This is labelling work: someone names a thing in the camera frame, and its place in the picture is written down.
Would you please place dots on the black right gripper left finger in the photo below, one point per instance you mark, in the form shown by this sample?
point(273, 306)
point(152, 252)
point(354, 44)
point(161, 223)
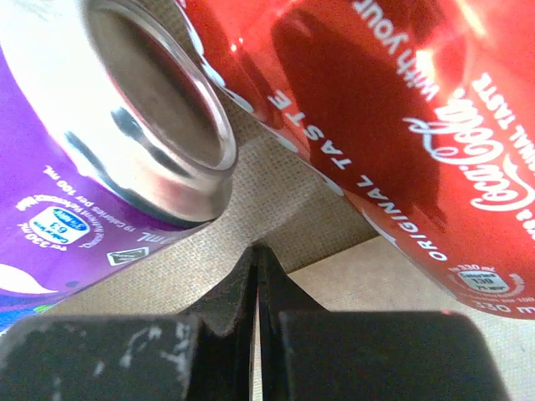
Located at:
point(201, 353)

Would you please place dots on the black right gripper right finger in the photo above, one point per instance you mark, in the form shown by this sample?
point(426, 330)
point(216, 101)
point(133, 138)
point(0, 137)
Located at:
point(311, 353)

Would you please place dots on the tan canvas tote bag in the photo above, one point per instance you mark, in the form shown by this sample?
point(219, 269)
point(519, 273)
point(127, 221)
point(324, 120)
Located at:
point(318, 236)

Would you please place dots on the purple fanta can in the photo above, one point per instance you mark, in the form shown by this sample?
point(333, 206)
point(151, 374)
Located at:
point(113, 146)

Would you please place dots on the red coca-cola can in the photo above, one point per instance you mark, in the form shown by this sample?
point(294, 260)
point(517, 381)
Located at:
point(419, 113)

